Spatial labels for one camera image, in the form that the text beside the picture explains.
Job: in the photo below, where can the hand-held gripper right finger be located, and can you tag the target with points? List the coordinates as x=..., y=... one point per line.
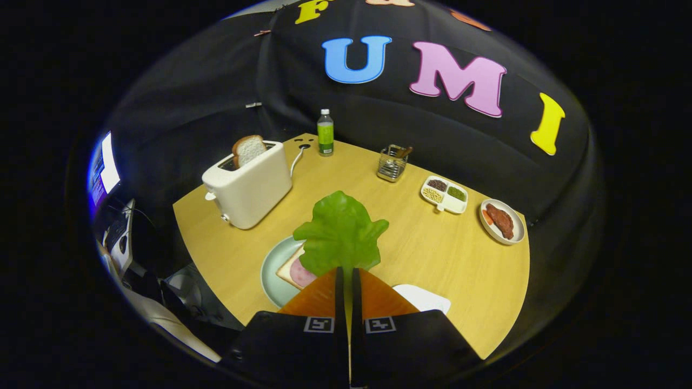
x=405, y=351

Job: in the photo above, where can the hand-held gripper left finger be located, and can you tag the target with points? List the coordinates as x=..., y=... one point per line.
x=292, y=351

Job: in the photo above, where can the green lettuce leaf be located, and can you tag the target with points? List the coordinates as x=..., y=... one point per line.
x=340, y=232

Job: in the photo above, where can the toasted bread slice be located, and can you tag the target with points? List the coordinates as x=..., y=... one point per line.
x=250, y=150

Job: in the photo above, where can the white leaf-shaped plate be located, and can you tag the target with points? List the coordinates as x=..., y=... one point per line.
x=427, y=299

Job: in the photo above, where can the pink ham slice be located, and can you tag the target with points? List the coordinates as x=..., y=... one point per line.
x=301, y=275

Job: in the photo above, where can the pale green round plate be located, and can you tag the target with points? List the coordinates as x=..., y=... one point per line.
x=273, y=275

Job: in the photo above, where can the white bread slice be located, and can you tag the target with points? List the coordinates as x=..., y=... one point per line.
x=286, y=268

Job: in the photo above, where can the white sectioned bean dish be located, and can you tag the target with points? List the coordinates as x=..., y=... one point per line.
x=457, y=205

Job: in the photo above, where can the orange food piece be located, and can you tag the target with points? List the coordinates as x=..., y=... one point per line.
x=487, y=217

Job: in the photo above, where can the red meat slice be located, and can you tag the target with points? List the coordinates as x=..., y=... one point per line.
x=501, y=220

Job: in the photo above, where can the white toaster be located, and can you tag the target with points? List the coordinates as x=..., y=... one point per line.
x=254, y=189

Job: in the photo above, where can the white round meat plate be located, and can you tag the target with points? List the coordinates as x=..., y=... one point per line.
x=519, y=221

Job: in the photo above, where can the black backdrop cloth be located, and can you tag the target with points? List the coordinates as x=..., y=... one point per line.
x=432, y=140

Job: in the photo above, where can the green label water bottle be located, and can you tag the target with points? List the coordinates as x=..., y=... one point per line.
x=325, y=138

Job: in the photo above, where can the computer monitor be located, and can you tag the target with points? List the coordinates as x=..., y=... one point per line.
x=108, y=167

